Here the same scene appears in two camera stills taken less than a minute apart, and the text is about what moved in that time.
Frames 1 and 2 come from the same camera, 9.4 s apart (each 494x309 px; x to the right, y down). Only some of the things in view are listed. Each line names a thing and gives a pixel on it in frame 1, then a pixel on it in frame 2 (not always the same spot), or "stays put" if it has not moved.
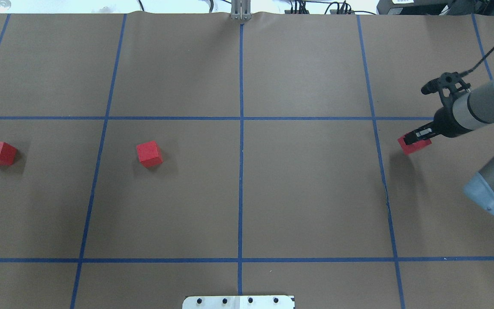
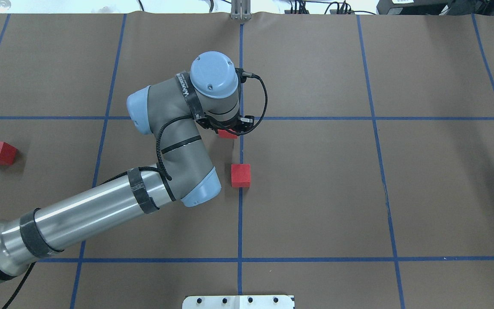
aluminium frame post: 241,10 stays put
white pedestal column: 239,302 stays put
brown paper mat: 123,160 stays put
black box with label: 411,7 stays put
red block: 149,154 → 224,134
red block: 408,148 → 240,175
